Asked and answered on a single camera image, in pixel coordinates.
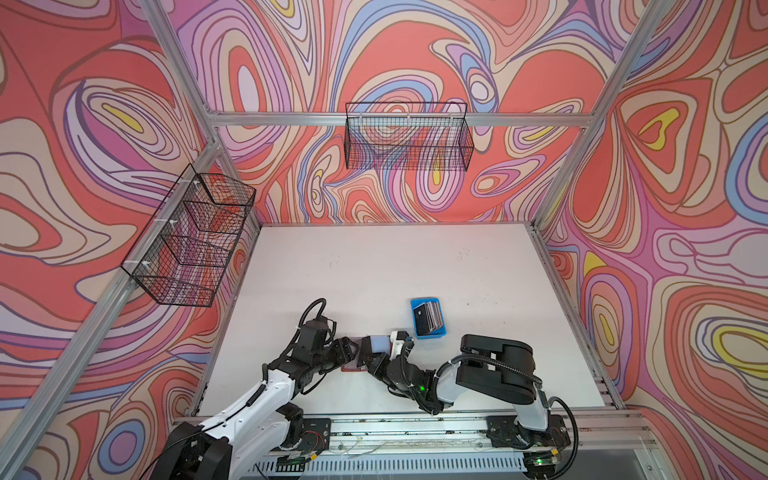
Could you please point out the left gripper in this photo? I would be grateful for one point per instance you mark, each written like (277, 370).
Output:
(344, 353)

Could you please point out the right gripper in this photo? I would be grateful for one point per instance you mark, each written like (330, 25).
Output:
(382, 358)

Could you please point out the red leather card holder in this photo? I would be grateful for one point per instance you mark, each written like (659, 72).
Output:
(364, 349)

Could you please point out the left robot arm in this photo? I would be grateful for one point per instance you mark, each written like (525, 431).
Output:
(252, 408)

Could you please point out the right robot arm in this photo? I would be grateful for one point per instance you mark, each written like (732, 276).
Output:
(497, 368)

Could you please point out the dark credit card stack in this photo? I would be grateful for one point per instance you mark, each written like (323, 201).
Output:
(428, 318)

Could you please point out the blue plastic card tray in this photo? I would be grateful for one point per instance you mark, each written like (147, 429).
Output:
(416, 302)

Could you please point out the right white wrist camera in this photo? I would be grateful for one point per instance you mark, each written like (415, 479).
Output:
(401, 343)

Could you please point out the black wire basket left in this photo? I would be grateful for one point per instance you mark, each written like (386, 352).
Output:
(183, 253)

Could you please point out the black wire basket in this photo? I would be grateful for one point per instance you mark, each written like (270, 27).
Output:
(183, 253)
(407, 135)

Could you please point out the black wire basket back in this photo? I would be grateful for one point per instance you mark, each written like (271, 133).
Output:
(407, 135)

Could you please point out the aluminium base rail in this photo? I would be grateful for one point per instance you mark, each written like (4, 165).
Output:
(585, 444)

